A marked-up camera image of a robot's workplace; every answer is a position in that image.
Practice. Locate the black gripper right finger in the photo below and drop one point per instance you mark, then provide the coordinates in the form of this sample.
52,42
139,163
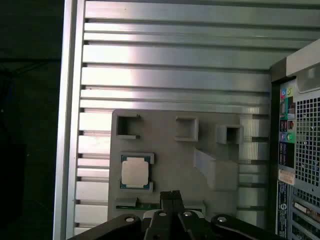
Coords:
200,227

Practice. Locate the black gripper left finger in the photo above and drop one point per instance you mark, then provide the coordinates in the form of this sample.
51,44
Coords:
130,225

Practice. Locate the CPU with silver lid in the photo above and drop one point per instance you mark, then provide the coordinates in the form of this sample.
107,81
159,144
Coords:
135,172

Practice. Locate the green RAM stick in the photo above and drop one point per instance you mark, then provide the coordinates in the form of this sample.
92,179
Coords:
145,206

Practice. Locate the grey plastic parts rack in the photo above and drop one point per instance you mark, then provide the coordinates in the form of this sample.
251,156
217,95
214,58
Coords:
170,160

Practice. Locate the open silver PC case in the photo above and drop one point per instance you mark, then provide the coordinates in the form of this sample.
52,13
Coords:
307,150

